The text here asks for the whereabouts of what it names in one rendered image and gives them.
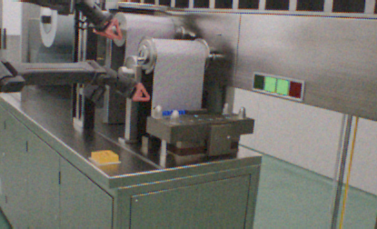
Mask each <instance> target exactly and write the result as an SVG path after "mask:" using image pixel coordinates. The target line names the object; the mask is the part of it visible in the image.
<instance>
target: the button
mask: <svg viewBox="0 0 377 229"><path fill-rule="evenodd" d="M92 158H93V159H94V160H95V161H96V162H97V163H99V164H103V163H114V162H118V155H117V154H115V153H114V152H111V151H97V152H92Z"/></svg>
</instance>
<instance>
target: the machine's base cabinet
mask: <svg viewBox="0 0 377 229"><path fill-rule="evenodd" d="M260 171H261V165H260V164H258V165H254V166H245V167H241V168H237V169H229V170H224V171H220V172H216V173H208V174H199V175H191V176H187V177H183V178H174V179H170V180H166V181H158V182H154V183H150V184H138V185H134V186H126V187H121V188H113V189H108V188H106V187H105V186H104V184H102V183H100V182H99V181H98V180H96V179H95V178H94V177H93V176H91V175H90V174H88V173H87V172H86V171H85V170H84V169H83V168H82V167H80V165H78V164H76V163H75V162H74V161H72V159H71V158H69V157H68V156H67V155H65V154H64V153H62V152H61V151H60V150H59V149H57V148H56V147H55V146H54V145H53V144H51V143H50V142H49V141H47V140H46V139H45V138H44V137H43V136H41V135H40V134H39V133H37V132H36V130H34V129H33V128H32V127H30V125H29V124H27V123H26V122H24V121H23V120H22V119H20V117H18V116H17V115H15V114H14V113H13V112H12V111H10V110H9V108H7V107H6V106H5V105H3V103H0V207H1V209H2V211H3V212H4V213H5V216H6V217H7V219H8V221H9V223H10V224H11V225H12V227H13V228H14V229H253V224H254V218H255V206H256V200H257V195H258V188H259V183H260Z"/></svg>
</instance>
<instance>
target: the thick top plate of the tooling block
mask: <svg viewBox="0 0 377 229"><path fill-rule="evenodd" d="M237 116H238V114H234V113H232V112H230V114H222V112H216V113H208V114H194V115H187V114H179V118H180V120H179V123H180V124H170V122H171V115H163V117H164V118H163V119H155V118H154V117H153V116H147V125H146V132H147V133H148V134H152V135H154V136H156V137H159V138H160V139H162V140H165V141H166V142H168V143H169V144H171V143H178V142H184V141H197V140H203V139H208V125H222V124H231V125H232V126H233V127H232V136H236V135H242V134H253V129H254V123H255V119H252V118H250V117H247V116H246V119H239V118H237Z"/></svg>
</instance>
